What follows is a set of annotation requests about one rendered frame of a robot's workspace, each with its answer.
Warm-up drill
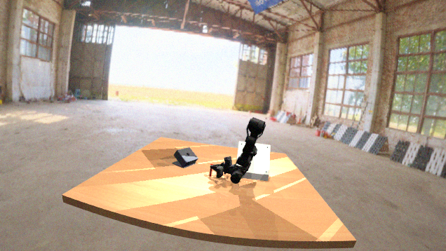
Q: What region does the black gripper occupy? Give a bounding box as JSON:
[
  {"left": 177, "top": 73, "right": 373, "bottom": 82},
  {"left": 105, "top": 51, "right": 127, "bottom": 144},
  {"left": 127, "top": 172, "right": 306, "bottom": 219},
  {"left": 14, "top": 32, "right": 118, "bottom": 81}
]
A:
[{"left": 210, "top": 161, "right": 235, "bottom": 178}]

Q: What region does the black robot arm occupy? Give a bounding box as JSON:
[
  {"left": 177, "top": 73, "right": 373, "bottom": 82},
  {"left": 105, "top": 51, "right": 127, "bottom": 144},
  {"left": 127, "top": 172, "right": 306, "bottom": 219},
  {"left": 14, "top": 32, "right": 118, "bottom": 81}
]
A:
[{"left": 224, "top": 117, "right": 266, "bottom": 184}]

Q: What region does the grey sloped panel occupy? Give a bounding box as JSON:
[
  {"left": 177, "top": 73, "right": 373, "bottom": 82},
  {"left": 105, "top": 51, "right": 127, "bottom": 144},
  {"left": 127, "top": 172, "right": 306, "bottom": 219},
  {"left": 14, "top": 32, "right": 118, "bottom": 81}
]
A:
[{"left": 173, "top": 147, "right": 199, "bottom": 168}]

